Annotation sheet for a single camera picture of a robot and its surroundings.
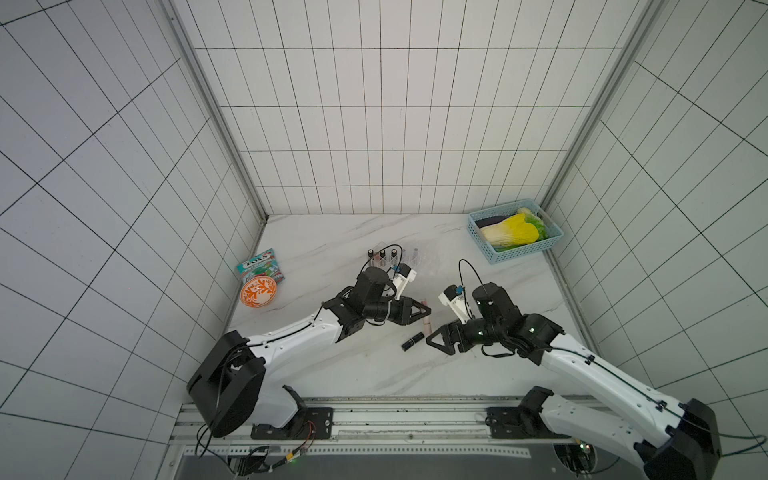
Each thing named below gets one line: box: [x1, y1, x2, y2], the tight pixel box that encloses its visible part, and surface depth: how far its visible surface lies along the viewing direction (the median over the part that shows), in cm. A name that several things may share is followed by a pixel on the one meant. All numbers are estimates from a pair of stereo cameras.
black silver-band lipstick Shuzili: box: [401, 332, 425, 351], surface depth 87 cm
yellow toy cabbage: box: [480, 207, 548, 251], surface depth 108 cm
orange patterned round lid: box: [240, 276, 277, 308], surface depth 97 cm
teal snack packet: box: [236, 248, 285, 286], surface depth 103 cm
